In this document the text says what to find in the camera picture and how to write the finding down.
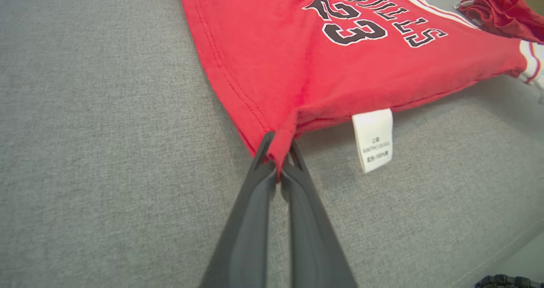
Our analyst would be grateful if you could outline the red Bulls jersey white sleeves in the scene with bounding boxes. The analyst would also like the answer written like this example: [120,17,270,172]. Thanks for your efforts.
[178,0,544,181]

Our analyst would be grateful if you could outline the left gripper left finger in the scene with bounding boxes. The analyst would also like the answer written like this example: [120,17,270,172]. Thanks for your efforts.
[200,131,277,288]

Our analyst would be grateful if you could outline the red garment white trim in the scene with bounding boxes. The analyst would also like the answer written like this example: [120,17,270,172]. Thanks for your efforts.
[454,0,544,45]

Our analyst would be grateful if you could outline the grey fabric sofa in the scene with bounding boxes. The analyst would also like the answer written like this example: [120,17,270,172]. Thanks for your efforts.
[0,0,544,288]

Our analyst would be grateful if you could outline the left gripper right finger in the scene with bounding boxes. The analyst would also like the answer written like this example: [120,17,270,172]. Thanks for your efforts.
[280,139,357,288]

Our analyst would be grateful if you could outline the black ribbed cable conduit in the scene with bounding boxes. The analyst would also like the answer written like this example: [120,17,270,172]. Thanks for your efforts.
[475,274,544,288]

